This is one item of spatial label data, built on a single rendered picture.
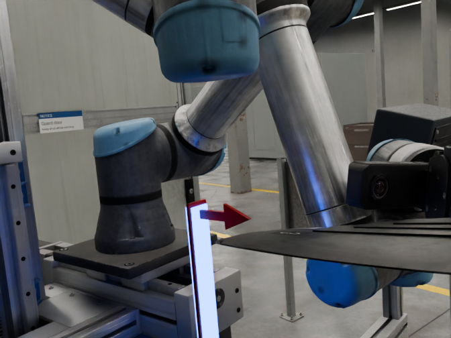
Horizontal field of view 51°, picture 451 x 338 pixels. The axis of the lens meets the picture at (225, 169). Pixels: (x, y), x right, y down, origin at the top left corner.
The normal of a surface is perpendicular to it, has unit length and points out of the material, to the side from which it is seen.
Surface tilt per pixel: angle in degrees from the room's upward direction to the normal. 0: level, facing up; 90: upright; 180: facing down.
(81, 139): 90
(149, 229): 72
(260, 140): 90
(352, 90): 90
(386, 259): 5
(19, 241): 90
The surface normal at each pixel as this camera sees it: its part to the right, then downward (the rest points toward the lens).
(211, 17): 0.11, 0.16
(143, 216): 0.40, -0.22
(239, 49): 0.61, 0.10
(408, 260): -0.12, -0.97
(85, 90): 0.77, 0.00
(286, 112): -0.66, 0.12
